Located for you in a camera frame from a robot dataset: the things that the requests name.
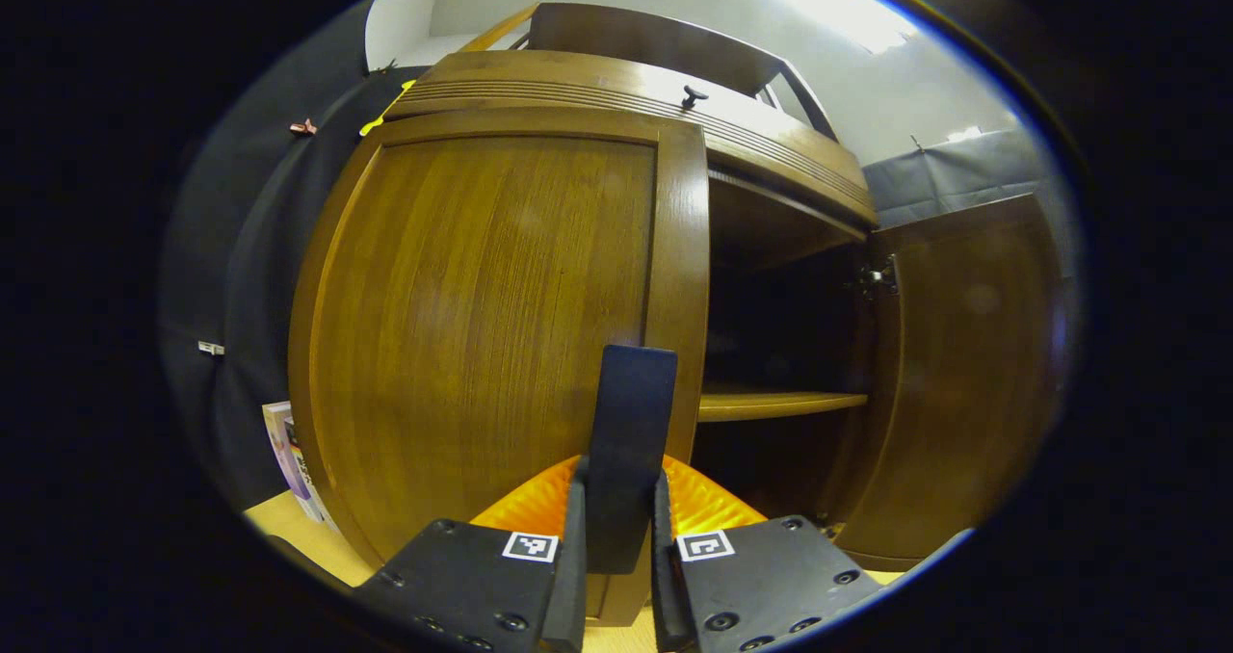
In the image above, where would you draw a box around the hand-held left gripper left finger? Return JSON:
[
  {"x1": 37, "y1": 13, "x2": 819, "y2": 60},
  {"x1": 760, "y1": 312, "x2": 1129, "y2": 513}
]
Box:
[{"x1": 350, "y1": 454, "x2": 590, "y2": 653}]

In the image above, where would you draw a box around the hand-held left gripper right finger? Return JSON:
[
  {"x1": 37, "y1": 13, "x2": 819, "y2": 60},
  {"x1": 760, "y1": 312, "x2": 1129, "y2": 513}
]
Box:
[{"x1": 650, "y1": 454, "x2": 884, "y2": 653}]

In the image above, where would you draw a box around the black door handle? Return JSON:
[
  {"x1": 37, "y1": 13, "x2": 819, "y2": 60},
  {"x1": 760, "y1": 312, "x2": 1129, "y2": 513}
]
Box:
[{"x1": 582, "y1": 344, "x2": 680, "y2": 576}]

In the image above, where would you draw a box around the wooden shoe cabinet door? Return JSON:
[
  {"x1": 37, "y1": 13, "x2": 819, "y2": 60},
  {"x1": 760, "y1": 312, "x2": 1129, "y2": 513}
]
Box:
[
  {"x1": 831, "y1": 193, "x2": 1072, "y2": 573},
  {"x1": 287, "y1": 106, "x2": 712, "y2": 627}
]

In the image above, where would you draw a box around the wooden double-door shoe cabinet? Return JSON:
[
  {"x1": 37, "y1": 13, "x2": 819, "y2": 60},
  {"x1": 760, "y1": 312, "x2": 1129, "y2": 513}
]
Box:
[{"x1": 385, "y1": 2, "x2": 902, "y2": 548}]

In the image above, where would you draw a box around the metal door hinge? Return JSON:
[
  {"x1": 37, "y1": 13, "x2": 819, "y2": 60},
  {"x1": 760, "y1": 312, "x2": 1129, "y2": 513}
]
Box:
[{"x1": 860, "y1": 254, "x2": 901, "y2": 298}]

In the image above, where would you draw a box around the wooden inner shelf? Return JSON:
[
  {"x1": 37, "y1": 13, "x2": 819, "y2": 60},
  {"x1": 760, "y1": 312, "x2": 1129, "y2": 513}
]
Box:
[{"x1": 697, "y1": 386, "x2": 870, "y2": 424}]

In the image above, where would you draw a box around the black backdrop cloth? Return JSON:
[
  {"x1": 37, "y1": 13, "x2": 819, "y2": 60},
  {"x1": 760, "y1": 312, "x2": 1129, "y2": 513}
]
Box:
[{"x1": 159, "y1": 0, "x2": 1085, "y2": 514}]

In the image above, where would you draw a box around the large ceiling light panel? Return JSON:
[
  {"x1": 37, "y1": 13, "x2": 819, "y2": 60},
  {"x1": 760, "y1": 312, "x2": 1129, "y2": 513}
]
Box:
[{"x1": 713, "y1": 0, "x2": 918, "y2": 55}]

